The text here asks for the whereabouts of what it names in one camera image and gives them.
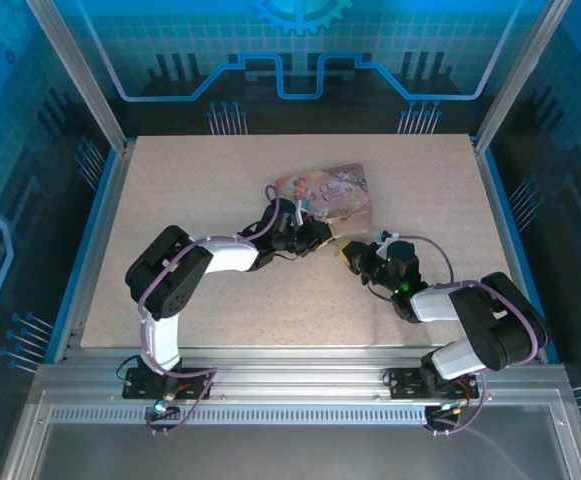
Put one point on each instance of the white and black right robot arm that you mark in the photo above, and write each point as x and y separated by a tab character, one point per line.
500	325

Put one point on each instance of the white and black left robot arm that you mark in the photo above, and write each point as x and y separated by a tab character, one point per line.
170	272

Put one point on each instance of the colourful illustrated picture book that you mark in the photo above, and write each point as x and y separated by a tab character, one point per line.
340	195

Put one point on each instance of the small controller with lights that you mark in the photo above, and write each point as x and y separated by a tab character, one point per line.
450	409
162	410

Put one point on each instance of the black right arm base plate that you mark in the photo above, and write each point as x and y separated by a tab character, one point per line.
405	384

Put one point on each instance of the aluminium table side rail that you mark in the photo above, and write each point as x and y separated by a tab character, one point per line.
511	250
97	250

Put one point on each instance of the aluminium mounting rail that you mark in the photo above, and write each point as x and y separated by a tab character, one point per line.
295	375

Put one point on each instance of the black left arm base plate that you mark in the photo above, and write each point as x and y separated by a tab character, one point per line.
140	384

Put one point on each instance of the aluminium frame post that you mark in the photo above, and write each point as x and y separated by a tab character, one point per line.
515	80
85	80

